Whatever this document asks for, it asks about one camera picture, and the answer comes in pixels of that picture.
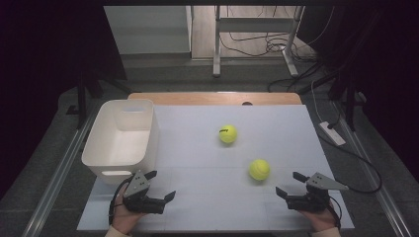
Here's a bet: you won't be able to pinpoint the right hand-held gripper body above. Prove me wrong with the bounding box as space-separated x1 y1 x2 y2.
285 171 350 213

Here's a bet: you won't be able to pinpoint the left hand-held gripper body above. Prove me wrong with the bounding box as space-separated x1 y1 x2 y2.
122 170 166 215

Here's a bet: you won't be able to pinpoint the plain yellow tennis ball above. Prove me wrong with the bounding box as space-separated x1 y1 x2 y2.
248 158 272 182

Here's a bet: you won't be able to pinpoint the white plastic bin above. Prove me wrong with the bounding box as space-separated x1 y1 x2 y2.
81 98 160 186

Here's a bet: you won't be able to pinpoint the tennis ball with black print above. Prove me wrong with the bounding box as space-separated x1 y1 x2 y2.
218 123 238 144

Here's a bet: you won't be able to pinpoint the person's right hand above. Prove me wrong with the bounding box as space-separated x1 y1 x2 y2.
297 203 340 233

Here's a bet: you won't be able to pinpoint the person's left hand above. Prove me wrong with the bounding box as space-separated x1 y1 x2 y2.
111 186 146 235

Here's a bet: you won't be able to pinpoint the white table mat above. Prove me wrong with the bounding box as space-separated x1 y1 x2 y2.
76 104 355 233

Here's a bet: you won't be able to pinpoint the white power strip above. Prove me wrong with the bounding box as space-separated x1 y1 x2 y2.
318 120 347 147

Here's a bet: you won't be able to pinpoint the wooden table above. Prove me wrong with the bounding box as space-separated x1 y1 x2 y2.
127 92 303 107

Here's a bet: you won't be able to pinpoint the black stand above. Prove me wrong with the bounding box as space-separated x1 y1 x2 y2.
325 65 367 132
65 65 132 130

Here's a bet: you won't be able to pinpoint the white cabinet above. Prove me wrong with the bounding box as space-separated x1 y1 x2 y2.
104 5 193 55

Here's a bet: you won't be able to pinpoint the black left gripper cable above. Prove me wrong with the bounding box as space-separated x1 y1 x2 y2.
108 177 133 225

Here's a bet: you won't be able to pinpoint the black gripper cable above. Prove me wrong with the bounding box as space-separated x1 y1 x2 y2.
317 131 383 196
108 177 133 225

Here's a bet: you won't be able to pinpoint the metal floor rail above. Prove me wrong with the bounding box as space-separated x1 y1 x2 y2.
332 102 413 237
21 105 100 237

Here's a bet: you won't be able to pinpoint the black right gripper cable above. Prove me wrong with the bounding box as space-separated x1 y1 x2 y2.
317 131 383 196

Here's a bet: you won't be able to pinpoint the black floor cables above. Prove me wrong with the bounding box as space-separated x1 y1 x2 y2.
267 60 334 94

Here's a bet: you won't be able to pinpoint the tangle of floor cables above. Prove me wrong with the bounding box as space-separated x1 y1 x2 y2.
218 5 335 63

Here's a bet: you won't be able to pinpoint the white metal desk frame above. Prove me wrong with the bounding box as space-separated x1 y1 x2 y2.
211 5 305 79

